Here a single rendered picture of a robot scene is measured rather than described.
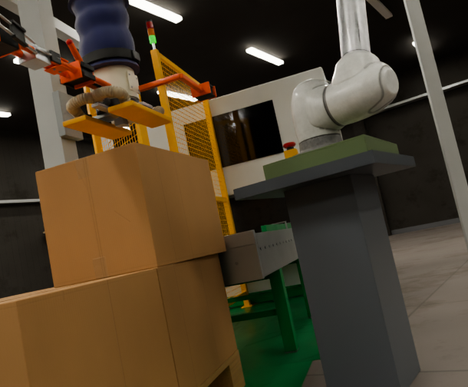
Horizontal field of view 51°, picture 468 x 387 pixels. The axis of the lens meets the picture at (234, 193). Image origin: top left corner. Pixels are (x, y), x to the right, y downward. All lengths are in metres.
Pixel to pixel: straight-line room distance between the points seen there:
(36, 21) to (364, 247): 2.75
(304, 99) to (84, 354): 1.11
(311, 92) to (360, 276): 0.65
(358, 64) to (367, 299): 0.75
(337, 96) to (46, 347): 1.15
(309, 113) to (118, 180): 0.69
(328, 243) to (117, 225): 0.69
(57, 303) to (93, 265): 0.58
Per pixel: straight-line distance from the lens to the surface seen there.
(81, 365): 1.14
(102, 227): 1.63
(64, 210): 1.71
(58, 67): 1.68
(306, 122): 1.75
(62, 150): 3.34
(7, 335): 1.02
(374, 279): 1.63
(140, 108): 1.80
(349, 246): 1.64
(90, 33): 1.99
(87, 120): 1.85
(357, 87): 1.64
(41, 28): 3.64
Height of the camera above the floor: 0.56
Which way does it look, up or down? 6 degrees up
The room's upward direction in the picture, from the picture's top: 12 degrees counter-clockwise
